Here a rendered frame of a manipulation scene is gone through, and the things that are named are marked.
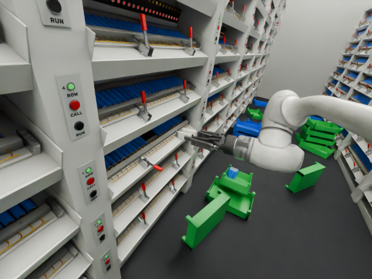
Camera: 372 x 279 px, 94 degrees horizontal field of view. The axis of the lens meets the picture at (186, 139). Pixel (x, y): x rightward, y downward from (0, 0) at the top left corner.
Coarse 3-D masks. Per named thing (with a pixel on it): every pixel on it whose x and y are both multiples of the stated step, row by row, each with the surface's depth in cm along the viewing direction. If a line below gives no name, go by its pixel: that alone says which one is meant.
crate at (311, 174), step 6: (306, 168) 137; (312, 168) 138; (318, 168) 139; (324, 168) 142; (300, 174) 132; (306, 174) 130; (312, 174) 137; (318, 174) 143; (294, 180) 136; (300, 180) 132; (306, 180) 137; (312, 180) 144; (288, 186) 141; (294, 186) 137; (300, 186) 138; (306, 186) 145; (294, 192) 139
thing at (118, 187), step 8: (184, 112) 98; (184, 120) 98; (192, 120) 98; (192, 128) 98; (168, 144) 80; (176, 144) 82; (152, 152) 72; (160, 152) 74; (168, 152) 76; (152, 160) 69; (160, 160) 72; (128, 168) 61; (136, 168) 63; (152, 168) 71; (120, 176) 58; (128, 176) 59; (136, 176) 61; (112, 184) 55; (120, 184) 56; (128, 184) 57; (112, 192) 48; (120, 192) 54; (112, 200) 53
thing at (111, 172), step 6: (186, 120) 96; (180, 126) 90; (168, 132) 82; (174, 132) 86; (162, 138) 77; (168, 138) 81; (150, 144) 71; (156, 144) 73; (144, 150) 67; (156, 150) 72; (132, 156) 63; (138, 156) 64; (126, 162) 60; (132, 162) 63; (114, 168) 56; (120, 168) 57; (126, 168) 60; (108, 174) 54; (114, 174) 56
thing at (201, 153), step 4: (200, 148) 148; (200, 152) 143; (204, 152) 147; (208, 152) 149; (200, 156) 139; (204, 156) 143; (196, 160) 135; (200, 160) 138; (196, 164) 132; (196, 168) 123
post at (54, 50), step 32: (0, 0) 22; (32, 0) 23; (32, 32) 24; (64, 32) 27; (32, 64) 25; (64, 64) 28; (32, 96) 29; (64, 128) 32; (96, 128) 38; (64, 160) 34; (96, 160) 41; (64, 192) 39; (96, 256) 54
